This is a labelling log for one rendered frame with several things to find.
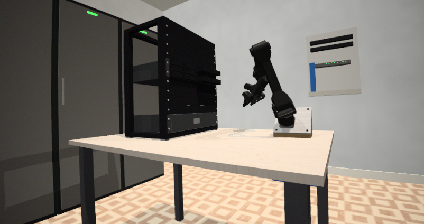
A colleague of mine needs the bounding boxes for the black server rack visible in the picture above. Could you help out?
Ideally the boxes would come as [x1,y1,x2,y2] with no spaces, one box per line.
[124,16,221,141]

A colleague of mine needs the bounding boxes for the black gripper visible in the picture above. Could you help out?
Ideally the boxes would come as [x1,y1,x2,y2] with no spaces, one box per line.
[242,84,265,107]

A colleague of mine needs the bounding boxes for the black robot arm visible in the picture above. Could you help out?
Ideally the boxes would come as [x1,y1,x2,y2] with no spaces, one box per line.
[249,40,297,128]

